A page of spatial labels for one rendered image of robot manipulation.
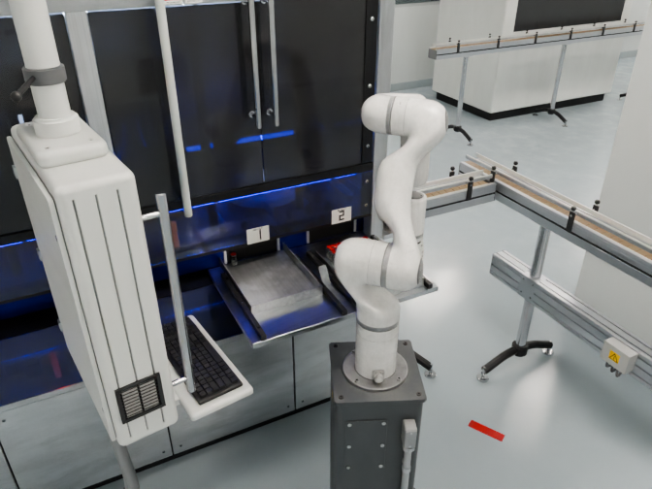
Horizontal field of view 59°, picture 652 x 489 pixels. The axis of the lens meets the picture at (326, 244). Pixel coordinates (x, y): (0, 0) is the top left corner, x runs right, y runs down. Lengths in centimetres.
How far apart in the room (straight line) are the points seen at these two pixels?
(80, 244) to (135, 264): 13
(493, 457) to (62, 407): 174
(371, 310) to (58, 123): 87
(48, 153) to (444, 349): 234
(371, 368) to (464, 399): 132
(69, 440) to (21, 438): 16
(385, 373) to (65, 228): 92
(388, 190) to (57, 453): 159
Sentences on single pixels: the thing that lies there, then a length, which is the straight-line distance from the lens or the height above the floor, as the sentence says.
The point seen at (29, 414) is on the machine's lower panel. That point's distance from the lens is 230.
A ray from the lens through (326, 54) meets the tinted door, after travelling 199.
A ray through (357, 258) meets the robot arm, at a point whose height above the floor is 126.
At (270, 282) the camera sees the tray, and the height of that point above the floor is 88.
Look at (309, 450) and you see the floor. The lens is 265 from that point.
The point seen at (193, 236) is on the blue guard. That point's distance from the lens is 200.
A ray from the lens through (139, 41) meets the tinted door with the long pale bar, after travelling 179.
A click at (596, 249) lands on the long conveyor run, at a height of 87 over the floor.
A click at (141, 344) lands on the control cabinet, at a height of 111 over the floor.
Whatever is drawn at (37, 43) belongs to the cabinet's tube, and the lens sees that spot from 141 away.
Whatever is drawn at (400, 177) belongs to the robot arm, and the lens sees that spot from 148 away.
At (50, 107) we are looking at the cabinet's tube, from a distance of 144.
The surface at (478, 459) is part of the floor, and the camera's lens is 270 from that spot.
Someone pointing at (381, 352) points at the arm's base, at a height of 97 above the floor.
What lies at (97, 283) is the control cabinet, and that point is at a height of 131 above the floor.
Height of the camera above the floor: 202
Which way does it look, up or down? 30 degrees down
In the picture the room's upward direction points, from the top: straight up
